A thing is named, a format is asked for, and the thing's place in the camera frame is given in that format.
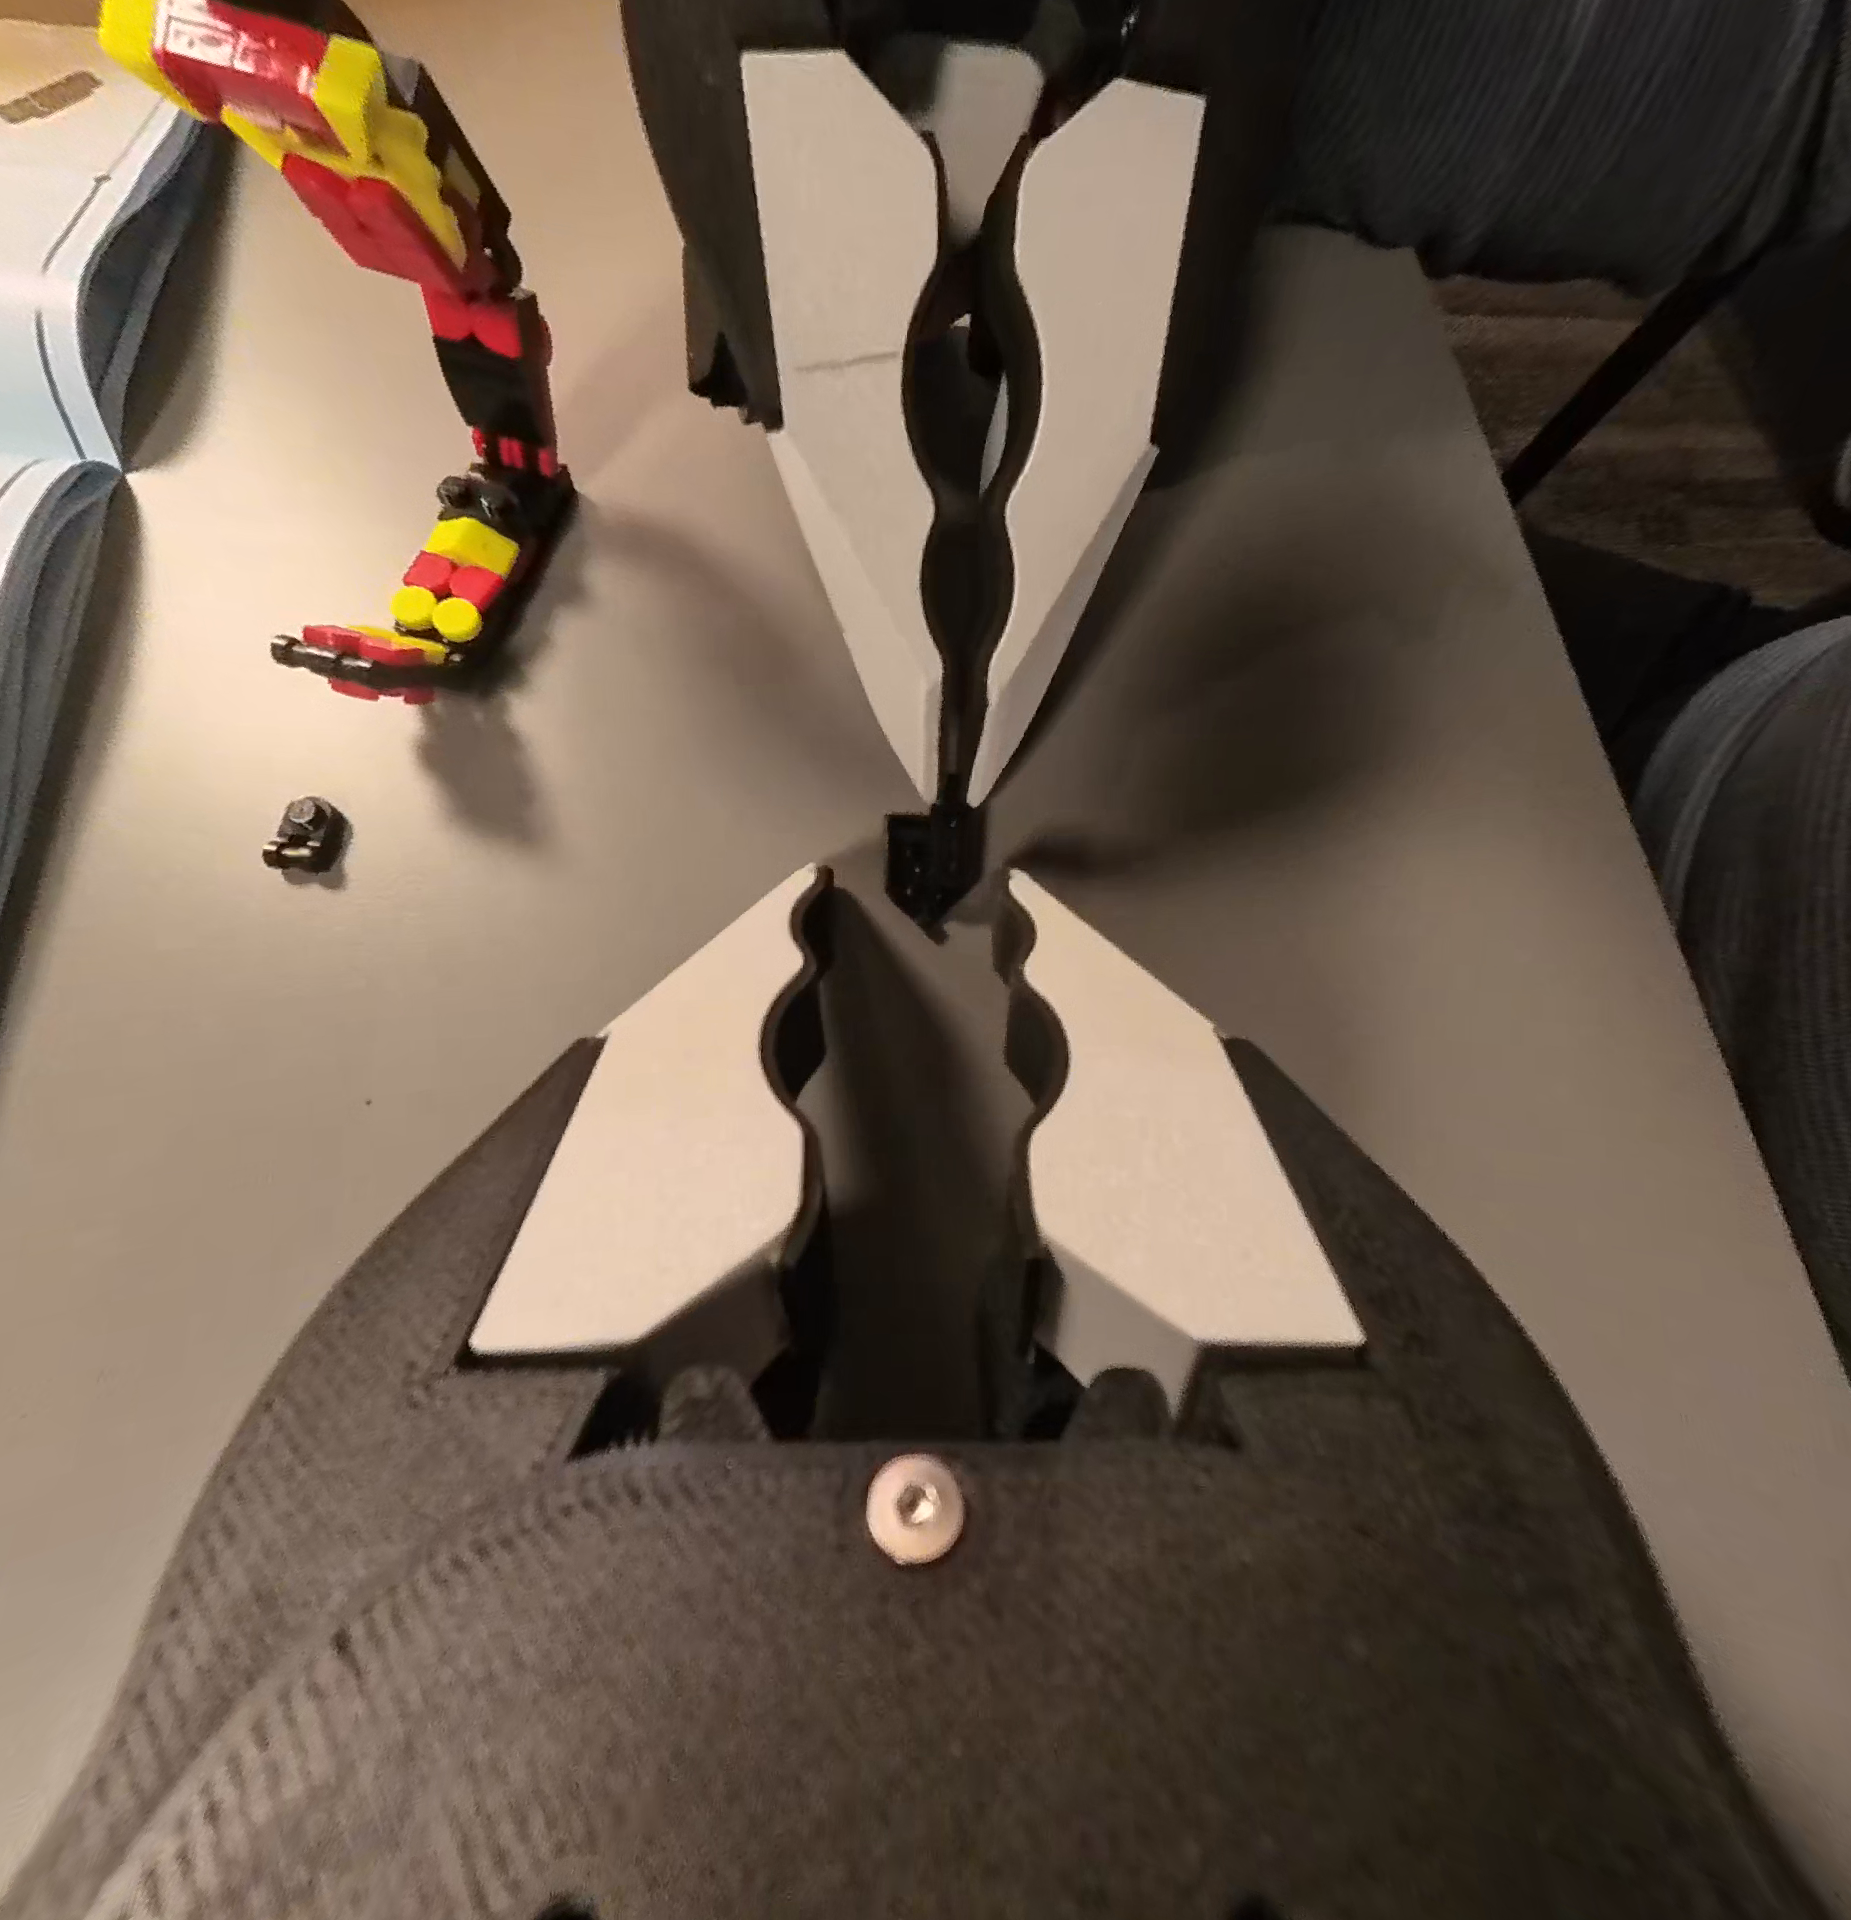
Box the black chair base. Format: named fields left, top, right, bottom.
left=1500, top=246, right=1851, bottom=567

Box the black toy brick piece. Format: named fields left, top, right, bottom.
left=261, top=790, right=355, bottom=882

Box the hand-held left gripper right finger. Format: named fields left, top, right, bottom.
left=997, top=865, right=1368, bottom=1441

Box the open instruction booklet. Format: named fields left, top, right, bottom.
left=0, top=102, right=257, bottom=1059

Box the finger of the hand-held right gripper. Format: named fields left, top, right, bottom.
left=948, top=72, right=1212, bottom=807
left=737, top=44, right=962, bottom=807

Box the small black toy brick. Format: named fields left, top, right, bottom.
left=879, top=802, right=993, bottom=941

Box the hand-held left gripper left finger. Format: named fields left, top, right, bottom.
left=466, top=863, right=840, bottom=1441

